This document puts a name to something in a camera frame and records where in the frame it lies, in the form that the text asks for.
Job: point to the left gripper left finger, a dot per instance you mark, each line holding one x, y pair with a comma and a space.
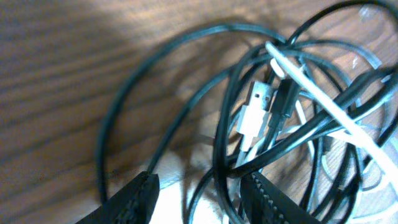
133, 204

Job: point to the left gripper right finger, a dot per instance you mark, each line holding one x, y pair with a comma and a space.
264, 203

